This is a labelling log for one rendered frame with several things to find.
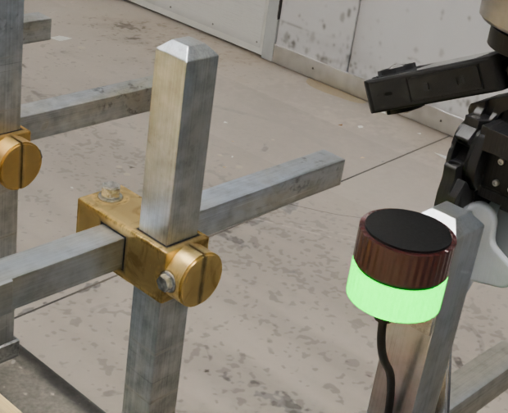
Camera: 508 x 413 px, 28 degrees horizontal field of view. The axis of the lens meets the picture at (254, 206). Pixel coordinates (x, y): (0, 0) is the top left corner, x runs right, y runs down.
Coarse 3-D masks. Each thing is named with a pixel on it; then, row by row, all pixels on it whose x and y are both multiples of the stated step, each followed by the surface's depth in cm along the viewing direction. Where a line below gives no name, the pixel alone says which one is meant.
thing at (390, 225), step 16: (368, 224) 63; (384, 224) 63; (400, 224) 63; (416, 224) 63; (432, 224) 64; (384, 240) 61; (400, 240) 61; (416, 240) 61; (432, 240) 62; (448, 240) 62; (400, 288) 61; (416, 288) 61; (384, 320) 64; (432, 320) 67; (384, 336) 66; (384, 352) 66; (384, 368) 68
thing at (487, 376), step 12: (492, 348) 97; (504, 348) 97; (480, 360) 95; (492, 360) 95; (504, 360) 96; (456, 372) 93; (468, 372) 93; (480, 372) 93; (492, 372) 94; (504, 372) 94; (456, 384) 91; (468, 384) 91; (480, 384) 92; (492, 384) 93; (504, 384) 95; (456, 396) 90; (468, 396) 90; (480, 396) 92; (492, 396) 94; (456, 408) 89; (468, 408) 91; (480, 408) 93
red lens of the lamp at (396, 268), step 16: (384, 208) 65; (368, 240) 61; (368, 256) 62; (384, 256) 61; (400, 256) 60; (416, 256) 60; (432, 256) 60; (448, 256) 61; (368, 272) 62; (384, 272) 61; (400, 272) 61; (416, 272) 61; (432, 272) 61; (448, 272) 62
